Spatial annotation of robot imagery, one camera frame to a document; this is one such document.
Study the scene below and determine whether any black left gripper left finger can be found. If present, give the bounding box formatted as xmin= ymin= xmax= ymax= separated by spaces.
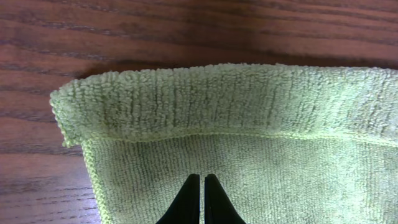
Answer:
xmin=156 ymin=174 xmax=200 ymax=224

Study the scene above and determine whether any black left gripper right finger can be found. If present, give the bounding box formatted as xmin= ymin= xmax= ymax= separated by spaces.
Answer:
xmin=205 ymin=174 xmax=246 ymax=224

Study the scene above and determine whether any green microfiber cloth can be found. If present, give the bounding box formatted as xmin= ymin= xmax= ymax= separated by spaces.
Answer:
xmin=50 ymin=63 xmax=397 ymax=223

